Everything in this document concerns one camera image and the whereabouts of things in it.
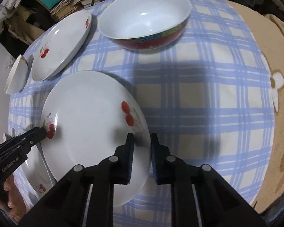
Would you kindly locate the cherry plate far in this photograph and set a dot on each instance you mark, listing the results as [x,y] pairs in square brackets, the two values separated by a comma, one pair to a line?
[60,45]

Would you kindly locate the large plain white bowl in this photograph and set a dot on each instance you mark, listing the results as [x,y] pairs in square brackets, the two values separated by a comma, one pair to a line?
[17,77]

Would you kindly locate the left hand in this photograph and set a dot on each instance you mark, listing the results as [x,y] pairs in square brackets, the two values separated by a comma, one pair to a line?
[15,200]

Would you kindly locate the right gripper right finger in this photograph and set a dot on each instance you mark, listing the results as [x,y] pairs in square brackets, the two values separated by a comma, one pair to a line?
[168,169]

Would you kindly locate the beige blanket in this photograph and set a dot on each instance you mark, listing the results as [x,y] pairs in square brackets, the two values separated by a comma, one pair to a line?
[269,35]

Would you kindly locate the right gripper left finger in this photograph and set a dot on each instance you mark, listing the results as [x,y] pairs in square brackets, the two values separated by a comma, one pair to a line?
[113,170]

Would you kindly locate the red rimmed bowl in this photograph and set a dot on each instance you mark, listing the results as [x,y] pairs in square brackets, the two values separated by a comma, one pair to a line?
[144,24]

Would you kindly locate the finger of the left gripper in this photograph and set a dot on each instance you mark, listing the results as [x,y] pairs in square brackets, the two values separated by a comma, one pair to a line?
[34,134]

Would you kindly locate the cherry plate under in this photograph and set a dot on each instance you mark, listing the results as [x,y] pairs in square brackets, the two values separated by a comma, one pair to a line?
[34,177]

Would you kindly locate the large cherry plate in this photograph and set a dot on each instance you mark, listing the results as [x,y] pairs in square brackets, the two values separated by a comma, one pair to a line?
[88,115]

